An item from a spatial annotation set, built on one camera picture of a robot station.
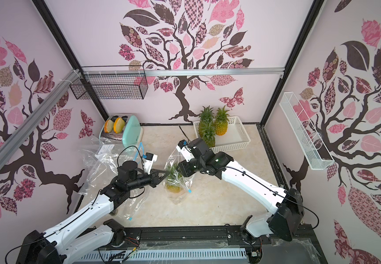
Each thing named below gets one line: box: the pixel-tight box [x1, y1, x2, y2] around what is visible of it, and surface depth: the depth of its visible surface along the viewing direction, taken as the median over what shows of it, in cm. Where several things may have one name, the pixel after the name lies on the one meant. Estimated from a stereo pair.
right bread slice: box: [113, 117, 125, 134], surface depth 94 cm
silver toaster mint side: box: [99, 113, 144, 148], surface depth 96 cm
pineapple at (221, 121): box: [214, 105, 230, 136], surface depth 106 cm
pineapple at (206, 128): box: [198, 105, 216, 141], surface depth 99 cm
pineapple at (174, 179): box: [165, 163, 183, 194], surface depth 76 cm
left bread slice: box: [104, 119, 114, 134], surface depth 94 cm
